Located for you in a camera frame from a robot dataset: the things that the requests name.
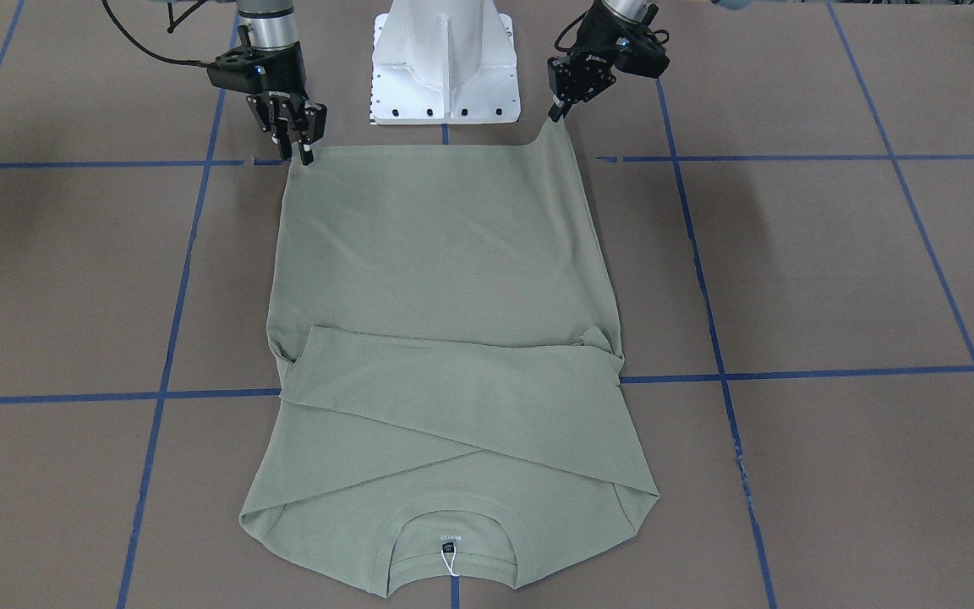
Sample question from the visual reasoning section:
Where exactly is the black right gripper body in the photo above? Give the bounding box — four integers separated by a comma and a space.
206, 45, 327, 141

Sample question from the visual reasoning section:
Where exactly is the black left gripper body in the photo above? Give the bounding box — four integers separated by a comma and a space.
546, 1, 670, 107

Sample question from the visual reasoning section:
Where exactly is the olive green long-sleeve shirt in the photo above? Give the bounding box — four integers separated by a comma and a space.
238, 121, 659, 598

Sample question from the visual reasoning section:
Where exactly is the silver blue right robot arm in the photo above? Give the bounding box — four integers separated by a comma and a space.
206, 1, 327, 166

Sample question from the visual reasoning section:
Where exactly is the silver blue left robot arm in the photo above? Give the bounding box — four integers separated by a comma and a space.
546, 1, 670, 123

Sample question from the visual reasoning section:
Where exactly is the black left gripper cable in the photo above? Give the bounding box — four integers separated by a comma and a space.
553, 8, 594, 56

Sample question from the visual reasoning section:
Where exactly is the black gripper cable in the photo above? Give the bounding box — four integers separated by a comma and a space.
553, 8, 594, 56
101, 0, 238, 67

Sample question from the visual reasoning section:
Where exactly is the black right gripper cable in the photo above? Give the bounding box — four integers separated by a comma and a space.
101, 0, 238, 67

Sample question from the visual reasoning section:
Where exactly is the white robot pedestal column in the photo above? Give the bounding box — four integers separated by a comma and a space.
369, 1, 522, 126

